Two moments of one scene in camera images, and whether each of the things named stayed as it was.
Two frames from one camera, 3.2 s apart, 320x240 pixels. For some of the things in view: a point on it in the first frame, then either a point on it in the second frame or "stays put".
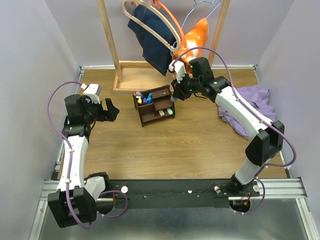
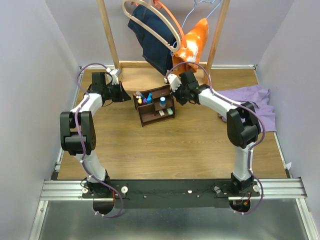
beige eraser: [161, 113] stays put
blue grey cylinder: [173, 99] -> [162, 102]
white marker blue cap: [149, 96] stays put
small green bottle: [169, 111] stays put
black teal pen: [138, 93] stays put
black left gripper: [110, 114] -> [122, 94]
